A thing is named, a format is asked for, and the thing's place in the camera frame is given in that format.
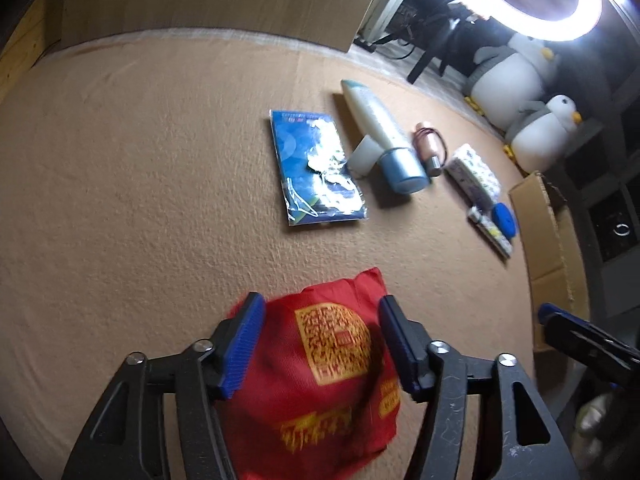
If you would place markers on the pale beige object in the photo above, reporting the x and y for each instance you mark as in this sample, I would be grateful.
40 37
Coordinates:
595 420

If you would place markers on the black tripod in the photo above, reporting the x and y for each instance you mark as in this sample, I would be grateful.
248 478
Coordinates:
420 65

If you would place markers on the small white printed tube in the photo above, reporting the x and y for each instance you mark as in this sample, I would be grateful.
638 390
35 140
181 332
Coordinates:
492 235

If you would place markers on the blue plastic-wrapped packet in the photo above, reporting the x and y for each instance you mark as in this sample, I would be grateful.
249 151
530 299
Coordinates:
295 160

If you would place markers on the light wooden board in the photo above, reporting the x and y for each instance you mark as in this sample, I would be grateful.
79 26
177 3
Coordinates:
225 0

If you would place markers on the cardboard box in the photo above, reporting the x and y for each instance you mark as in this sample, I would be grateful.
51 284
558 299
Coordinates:
550 240

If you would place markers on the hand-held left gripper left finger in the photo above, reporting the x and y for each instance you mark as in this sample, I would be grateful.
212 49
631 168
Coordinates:
245 345

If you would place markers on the small white cup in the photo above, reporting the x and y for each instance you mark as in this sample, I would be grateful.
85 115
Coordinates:
362 157

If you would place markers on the small penguin plush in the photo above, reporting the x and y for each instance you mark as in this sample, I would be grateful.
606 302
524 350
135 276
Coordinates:
535 140

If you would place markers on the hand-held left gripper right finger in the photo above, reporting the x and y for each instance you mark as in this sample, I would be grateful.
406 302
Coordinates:
397 345

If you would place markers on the red pouch with gold print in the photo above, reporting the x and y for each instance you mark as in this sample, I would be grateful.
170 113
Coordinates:
325 350

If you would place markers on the white bottle with blue cap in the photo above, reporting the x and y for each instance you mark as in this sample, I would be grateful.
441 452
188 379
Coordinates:
375 120

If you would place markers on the white printed tissue pack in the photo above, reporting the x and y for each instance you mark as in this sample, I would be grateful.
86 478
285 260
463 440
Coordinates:
472 170

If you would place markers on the large penguin plush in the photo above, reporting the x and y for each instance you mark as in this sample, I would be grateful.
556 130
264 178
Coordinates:
505 80

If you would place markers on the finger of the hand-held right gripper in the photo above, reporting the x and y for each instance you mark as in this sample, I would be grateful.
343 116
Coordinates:
549 311

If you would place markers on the wooden plank headboard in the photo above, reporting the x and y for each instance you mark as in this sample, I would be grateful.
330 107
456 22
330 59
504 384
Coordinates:
25 35

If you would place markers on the black power strip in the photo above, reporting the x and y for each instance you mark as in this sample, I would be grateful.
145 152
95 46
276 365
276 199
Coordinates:
365 44

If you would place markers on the dark shelf unit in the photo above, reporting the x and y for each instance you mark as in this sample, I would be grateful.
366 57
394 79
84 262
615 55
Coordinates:
610 185

